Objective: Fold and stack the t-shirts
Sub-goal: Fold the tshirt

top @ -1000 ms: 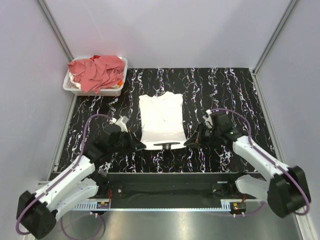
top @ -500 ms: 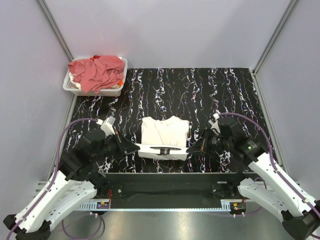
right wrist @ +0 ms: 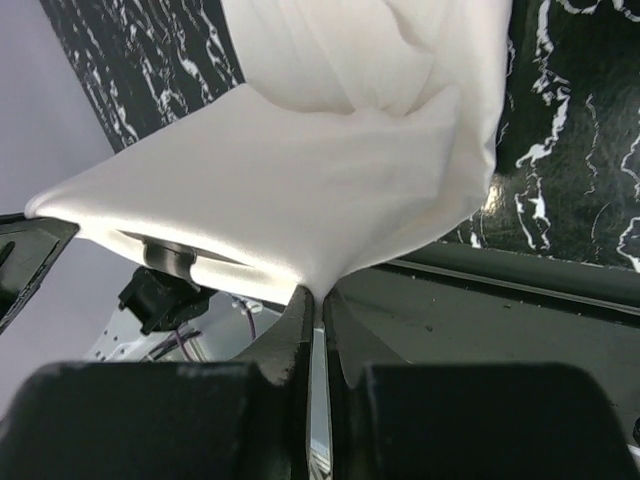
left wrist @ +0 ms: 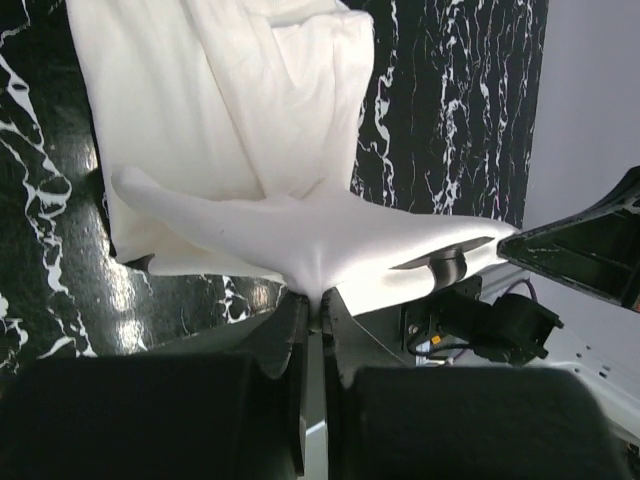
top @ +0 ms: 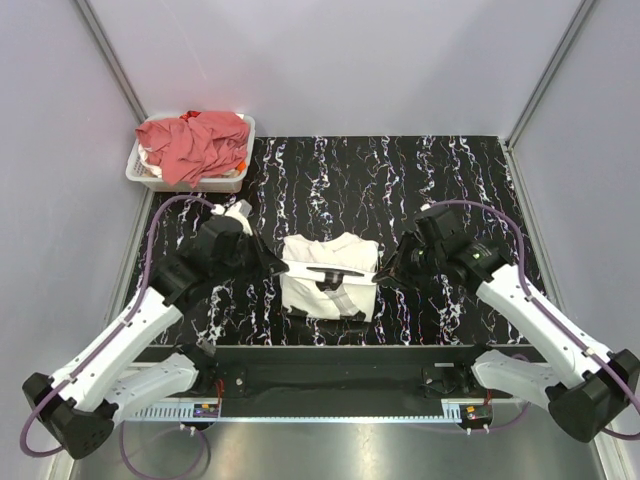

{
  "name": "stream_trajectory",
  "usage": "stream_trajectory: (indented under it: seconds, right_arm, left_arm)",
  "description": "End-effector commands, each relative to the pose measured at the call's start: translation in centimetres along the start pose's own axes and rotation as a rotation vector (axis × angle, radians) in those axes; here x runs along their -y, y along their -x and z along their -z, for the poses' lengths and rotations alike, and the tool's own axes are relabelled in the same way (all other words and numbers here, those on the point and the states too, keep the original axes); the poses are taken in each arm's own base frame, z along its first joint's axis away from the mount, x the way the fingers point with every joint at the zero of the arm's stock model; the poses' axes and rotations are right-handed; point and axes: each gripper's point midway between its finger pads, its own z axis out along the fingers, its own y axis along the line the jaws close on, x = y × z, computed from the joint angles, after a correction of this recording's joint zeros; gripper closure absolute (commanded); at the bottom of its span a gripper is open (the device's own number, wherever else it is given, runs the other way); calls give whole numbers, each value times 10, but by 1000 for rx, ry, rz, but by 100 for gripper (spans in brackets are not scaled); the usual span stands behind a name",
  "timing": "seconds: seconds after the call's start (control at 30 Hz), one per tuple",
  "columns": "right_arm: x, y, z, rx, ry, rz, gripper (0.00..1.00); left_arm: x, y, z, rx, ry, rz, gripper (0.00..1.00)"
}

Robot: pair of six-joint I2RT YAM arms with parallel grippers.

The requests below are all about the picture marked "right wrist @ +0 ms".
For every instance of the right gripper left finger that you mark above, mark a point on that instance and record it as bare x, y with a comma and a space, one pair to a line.
244, 418

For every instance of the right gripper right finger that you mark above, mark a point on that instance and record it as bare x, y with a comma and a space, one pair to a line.
394, 420

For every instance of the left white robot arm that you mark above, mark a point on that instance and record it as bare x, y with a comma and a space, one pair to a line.
157, 316

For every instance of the white t-shirt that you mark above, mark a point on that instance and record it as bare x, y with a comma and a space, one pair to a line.
362, 131

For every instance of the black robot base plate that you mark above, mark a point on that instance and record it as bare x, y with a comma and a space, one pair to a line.
438, 318

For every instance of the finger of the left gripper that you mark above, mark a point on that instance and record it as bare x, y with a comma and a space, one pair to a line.
29, 248

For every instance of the black marbled table mat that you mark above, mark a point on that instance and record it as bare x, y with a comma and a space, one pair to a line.
567, 180

